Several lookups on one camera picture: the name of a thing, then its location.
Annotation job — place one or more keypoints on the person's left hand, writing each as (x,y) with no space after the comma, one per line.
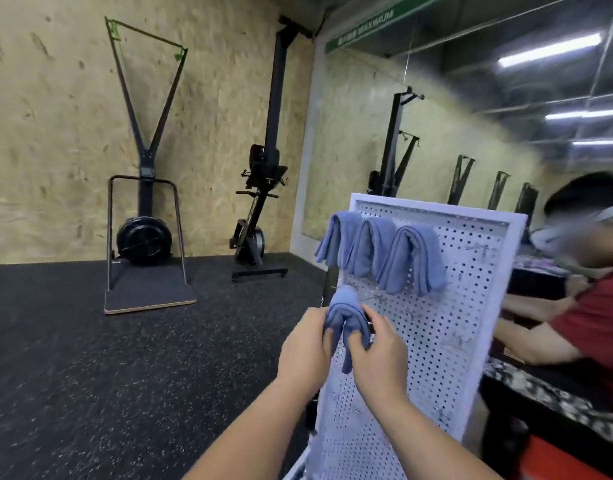
(304,355)

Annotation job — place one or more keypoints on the person's right hand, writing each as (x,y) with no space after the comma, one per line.
(378,365)

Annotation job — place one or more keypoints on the row of blue towels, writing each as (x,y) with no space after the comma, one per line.
(411,257)
(344,310)

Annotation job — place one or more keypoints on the white perforated metal rack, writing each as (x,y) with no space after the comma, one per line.
(456,335)

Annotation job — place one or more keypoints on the plain blue towel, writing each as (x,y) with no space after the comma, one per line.
(368,247)
(336,240)

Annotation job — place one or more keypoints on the person's left forearm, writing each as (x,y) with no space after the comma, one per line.
(252,440)

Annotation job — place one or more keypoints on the person's right forearm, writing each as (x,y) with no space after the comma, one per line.
(431,445)

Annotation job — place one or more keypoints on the black upright exercise machine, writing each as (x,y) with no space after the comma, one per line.
(252,240)

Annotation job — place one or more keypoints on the black ski trainer wooden-edged platform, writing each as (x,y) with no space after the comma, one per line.
(144,240)

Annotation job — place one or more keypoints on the red padded block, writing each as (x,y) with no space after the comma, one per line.
(566,463)

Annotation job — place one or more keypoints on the green wall sign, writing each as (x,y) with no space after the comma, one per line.
(381,17)

